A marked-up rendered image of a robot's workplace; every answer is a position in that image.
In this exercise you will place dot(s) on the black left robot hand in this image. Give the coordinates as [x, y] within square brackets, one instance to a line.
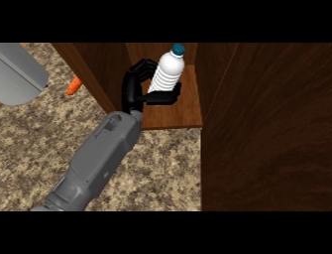
[131, 90]

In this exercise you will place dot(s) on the white water bottle teal cap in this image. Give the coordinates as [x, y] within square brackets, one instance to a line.
[169, 71]

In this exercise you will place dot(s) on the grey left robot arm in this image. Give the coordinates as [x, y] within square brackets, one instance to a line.
[100, 155]

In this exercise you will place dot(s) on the brown wooden cabinet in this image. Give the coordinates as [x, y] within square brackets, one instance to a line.
[166, 114]

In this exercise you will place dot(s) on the dark brown cabinet door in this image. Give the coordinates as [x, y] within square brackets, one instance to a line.
[282, 129]

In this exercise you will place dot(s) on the orange carrot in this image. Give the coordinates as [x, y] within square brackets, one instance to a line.
[75, 86]

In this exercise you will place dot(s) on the grey rounded appliance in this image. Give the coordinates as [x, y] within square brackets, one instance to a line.
[8, 72]

